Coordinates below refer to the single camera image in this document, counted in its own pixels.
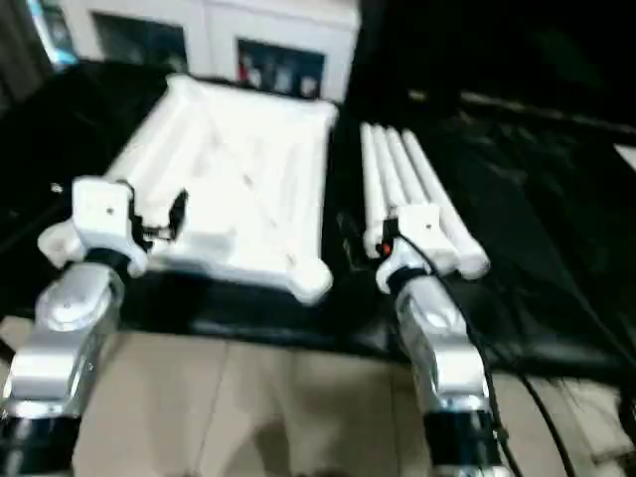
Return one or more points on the white plastic table top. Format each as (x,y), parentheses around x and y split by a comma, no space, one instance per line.
(248,174)

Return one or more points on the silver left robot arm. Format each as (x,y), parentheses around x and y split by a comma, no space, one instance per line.
(64,323)

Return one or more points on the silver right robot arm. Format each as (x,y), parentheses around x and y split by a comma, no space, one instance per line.
(437,338)

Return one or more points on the small tan label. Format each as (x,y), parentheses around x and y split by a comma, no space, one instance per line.
(416,93)

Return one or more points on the black mat cloth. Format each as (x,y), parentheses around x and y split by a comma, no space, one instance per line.
(536,223)

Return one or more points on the white display cabinet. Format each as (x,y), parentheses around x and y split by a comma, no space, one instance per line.
(213,30)

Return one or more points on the long black rod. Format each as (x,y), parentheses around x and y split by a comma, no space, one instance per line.
(546,111)

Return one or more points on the white board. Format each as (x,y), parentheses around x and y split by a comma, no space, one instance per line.
(627,156)

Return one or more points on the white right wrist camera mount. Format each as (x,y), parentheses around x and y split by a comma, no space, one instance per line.
(422,233)

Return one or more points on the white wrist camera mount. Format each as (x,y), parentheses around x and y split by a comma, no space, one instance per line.
(104,223)
(422,233)

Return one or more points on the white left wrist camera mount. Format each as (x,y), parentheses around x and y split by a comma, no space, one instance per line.
(104,223)

